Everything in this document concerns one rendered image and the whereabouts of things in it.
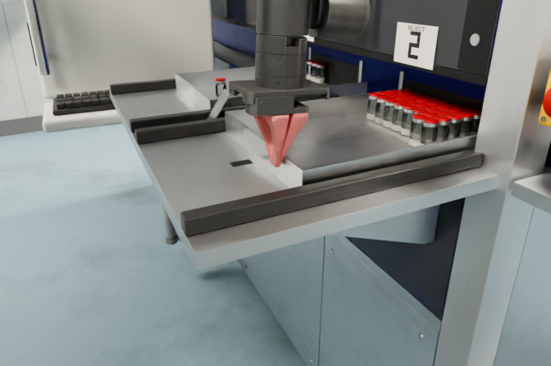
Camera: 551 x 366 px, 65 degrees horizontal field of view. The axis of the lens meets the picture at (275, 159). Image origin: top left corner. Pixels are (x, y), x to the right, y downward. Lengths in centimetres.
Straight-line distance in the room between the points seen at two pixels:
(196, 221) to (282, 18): 22
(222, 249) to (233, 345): 115
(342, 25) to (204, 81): 58
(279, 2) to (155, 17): 92
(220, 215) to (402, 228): 32
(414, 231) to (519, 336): 26
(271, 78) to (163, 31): 91
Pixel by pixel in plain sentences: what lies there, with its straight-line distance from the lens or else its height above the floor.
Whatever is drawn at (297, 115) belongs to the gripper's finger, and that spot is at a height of 97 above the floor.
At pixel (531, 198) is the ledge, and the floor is 87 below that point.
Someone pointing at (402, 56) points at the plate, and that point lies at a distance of 72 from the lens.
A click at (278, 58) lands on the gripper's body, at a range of 47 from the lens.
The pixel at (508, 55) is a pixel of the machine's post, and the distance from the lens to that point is 60.
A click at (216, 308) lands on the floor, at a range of 169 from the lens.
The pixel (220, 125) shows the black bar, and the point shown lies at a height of 89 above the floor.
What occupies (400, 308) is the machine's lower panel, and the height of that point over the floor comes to 56.
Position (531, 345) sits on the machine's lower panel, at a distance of 91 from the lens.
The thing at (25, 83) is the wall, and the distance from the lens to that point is 386.
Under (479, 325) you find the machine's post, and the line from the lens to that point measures 74.
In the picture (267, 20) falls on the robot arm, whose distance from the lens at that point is 47.
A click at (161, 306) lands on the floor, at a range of 174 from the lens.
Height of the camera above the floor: 111
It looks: 22 degrees down
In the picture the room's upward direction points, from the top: straight up
